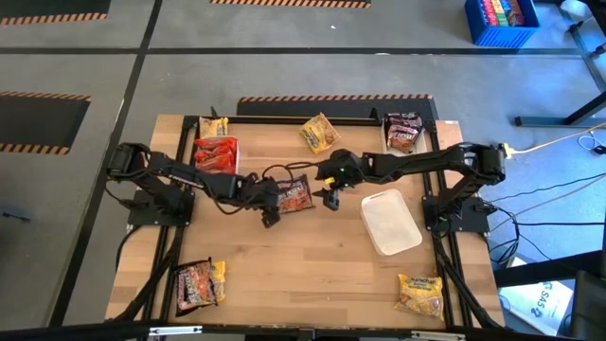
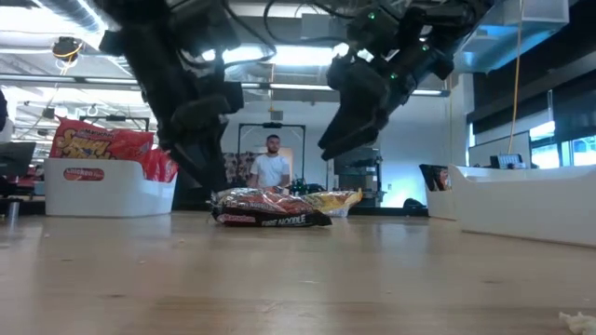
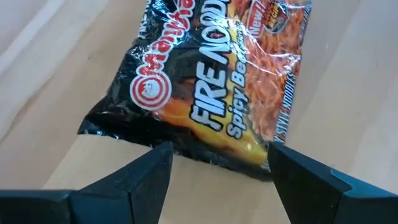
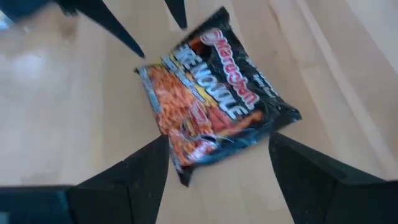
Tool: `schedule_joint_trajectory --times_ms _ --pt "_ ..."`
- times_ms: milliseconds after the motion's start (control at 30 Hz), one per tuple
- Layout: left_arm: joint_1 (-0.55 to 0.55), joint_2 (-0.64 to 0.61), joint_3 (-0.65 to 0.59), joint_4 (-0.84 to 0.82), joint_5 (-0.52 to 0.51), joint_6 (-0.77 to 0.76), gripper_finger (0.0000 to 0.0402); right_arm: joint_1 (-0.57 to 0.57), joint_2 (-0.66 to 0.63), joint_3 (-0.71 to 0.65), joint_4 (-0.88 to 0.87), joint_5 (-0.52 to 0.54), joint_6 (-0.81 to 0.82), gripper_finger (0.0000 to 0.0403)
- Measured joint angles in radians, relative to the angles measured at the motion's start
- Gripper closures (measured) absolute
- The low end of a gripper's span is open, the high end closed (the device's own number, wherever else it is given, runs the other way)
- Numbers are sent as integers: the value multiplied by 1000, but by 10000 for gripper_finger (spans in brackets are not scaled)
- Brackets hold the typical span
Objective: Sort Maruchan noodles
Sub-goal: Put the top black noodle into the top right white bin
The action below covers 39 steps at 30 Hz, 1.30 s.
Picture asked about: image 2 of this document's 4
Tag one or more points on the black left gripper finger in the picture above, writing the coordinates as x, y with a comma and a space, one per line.
207, 163

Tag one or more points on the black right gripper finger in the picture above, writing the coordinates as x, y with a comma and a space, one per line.
354, 122
349, 145

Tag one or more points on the Saucy Noods noodle pack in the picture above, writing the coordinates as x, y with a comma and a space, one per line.
102, 144
160, 166

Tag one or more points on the black Fire Noodle pack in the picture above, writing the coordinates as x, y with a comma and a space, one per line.
435, 178
270, 207

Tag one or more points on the white plastic bin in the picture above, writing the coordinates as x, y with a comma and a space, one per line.
112, 200
440, 205
526, 209

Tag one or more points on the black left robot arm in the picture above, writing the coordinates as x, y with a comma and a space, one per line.
153, 18

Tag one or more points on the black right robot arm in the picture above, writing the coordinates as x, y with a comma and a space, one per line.
419, 28

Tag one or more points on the yellow Maruchan ramen pack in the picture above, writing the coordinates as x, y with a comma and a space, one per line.
337, 201

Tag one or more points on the black equipment cabinet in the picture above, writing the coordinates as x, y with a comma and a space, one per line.
358, 177

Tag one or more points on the person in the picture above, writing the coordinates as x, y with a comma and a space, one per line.
270, 170

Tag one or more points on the black desk device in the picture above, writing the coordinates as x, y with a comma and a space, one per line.
507, 161

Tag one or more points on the black monitor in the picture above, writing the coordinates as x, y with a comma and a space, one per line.
16, 158

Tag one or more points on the white crumpled scrap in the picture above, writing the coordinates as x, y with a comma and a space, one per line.
579, 322

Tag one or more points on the long ceiling light rail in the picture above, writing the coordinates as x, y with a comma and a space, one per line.
302, 87

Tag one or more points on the black background rig frame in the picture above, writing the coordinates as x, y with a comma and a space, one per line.
116, 117
272, 124

